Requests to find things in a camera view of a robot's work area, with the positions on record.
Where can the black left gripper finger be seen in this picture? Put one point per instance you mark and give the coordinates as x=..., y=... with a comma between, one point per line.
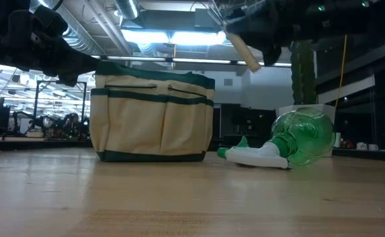
x=75, y=61
x=68, y=80

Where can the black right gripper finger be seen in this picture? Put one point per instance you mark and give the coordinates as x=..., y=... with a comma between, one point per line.
x=272, y=54
x=233, y=28

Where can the green white spray bottle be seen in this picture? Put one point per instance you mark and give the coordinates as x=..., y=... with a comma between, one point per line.
x=297, y=138

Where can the beige green canvas gardening bag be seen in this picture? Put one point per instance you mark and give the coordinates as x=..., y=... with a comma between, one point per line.
x=151, y=118

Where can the tall green cactus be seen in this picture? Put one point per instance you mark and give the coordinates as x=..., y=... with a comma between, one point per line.
x=303, y=72

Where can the bright ceiling light panel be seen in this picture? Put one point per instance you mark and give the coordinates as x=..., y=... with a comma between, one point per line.
x=172, y=37

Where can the black cabinet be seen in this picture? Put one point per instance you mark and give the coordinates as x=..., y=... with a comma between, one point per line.
x=245, y=121

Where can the long ceiling light strip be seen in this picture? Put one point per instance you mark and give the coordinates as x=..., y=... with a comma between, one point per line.
x=166, y=60

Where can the white plant pot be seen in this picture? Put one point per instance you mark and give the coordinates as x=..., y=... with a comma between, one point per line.
x=323, y=112

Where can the white mug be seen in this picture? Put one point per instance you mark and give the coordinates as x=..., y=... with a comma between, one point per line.
x=361, y=146
x=373, y=147

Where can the black metal frame stand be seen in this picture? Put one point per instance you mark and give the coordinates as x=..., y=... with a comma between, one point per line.
x=60, y=98

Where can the silver ceiling air duct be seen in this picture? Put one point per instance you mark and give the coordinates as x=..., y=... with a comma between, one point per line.
x=128, y=8

